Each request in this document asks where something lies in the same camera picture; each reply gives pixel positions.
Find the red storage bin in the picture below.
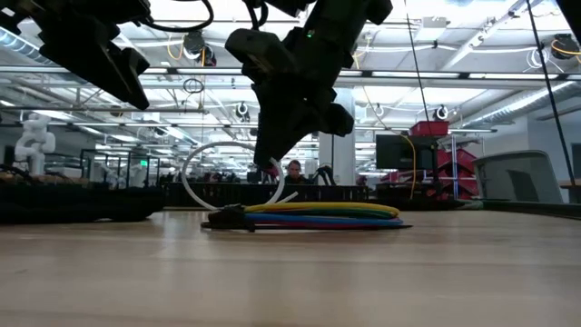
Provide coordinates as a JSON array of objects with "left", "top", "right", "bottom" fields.
[{"left": 409, "top": 120, "right": 450, "bottom": 138}]

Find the white robot figure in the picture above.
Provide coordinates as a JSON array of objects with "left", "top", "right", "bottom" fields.
[{"left": 13, "top": 113, "right": 57, "bottom": 177}]

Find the yellow hanging cable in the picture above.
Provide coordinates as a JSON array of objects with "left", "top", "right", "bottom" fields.
[{"left": 399, "top": 133, "right": 418, "bottom": 201}]

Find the person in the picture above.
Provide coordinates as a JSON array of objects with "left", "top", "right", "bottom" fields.
[{"left": 283, "top": 159, "right": 310, "bottom": 185}]

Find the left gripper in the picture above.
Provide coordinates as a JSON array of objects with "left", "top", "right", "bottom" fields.
[{"left": 26, "top": 0, "right": 151, "bottom": 111}]

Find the silver ventilation duct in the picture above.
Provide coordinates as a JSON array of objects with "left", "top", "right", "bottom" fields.
[{"left": 462, "top": 81, "right": 577, "bottom": 129}]

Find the black monitor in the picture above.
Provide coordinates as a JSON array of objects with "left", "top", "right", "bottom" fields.
[{"left": 375, "top": 134, "right": 439, "bottom": 173}]

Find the white pillar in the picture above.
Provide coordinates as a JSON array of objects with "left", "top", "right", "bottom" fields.
[{"left": 319, "top": 87, "right": 357, "bottom": 185}]

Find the black aluminium frame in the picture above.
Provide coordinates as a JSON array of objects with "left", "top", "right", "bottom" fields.
[{"left": 480, "top": 199, "right": 581, "bottom": 220}]

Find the small black connector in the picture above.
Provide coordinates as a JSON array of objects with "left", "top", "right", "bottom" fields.
[{"left": 202, "top": 203, "right": 256, "bottom": 233}]

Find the long ceiling light bar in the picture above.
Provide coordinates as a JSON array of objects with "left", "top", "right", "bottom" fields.
[{"left": 0, "top": 66, "right": 581, "bottom": 81}]

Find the black ceiling cable reel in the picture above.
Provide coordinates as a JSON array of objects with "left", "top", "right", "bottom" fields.
[
  {"left": 550, "top": 33, "right": 581, "bottom": 63},
  {"left": 182, "top": 27, "right": 218, "bottom": 68}
]

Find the stack of red bins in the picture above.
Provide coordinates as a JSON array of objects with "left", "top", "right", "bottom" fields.
[{"left": 436, "top": 148, "right": 480, "bottom": 201}]

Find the white cable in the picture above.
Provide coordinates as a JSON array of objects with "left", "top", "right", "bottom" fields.
[{"left": 181, "top": 141, "right": 300, "bottom": 213}]

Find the black work glove grey cuff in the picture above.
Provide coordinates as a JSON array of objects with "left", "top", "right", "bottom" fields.
[{"left": 0, "top": 183, "right": 167, "bottom": 224}]

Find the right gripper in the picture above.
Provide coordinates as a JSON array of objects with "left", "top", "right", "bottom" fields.
[{"left": 251, "top": 26, "right": 355, "bottom": 172}]

